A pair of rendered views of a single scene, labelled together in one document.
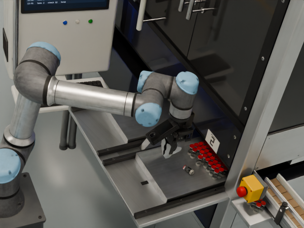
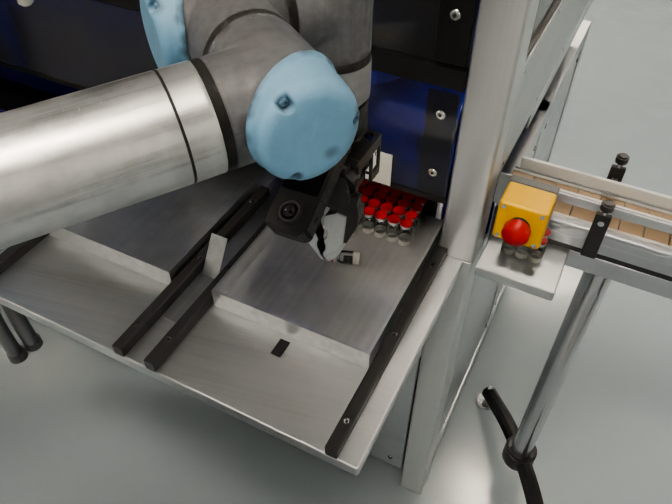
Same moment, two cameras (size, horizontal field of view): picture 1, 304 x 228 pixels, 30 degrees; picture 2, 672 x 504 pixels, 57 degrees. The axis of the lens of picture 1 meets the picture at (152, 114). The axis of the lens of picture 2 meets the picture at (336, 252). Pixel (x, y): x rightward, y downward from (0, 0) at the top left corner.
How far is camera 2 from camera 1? 1.37 m
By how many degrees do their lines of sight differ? 21
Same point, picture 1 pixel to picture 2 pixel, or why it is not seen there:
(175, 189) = (355, 317)
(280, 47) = not seen: outside the picture
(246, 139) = (484, 99)
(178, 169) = (324, 270)
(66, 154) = (34, 361)
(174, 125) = not seen: hidden behind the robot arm
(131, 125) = (149, 235)
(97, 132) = (80, 300)
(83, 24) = not seen: outside the picture
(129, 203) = (289, 426)
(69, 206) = (100, 449)
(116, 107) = (146, 162)
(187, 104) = (363, 39)
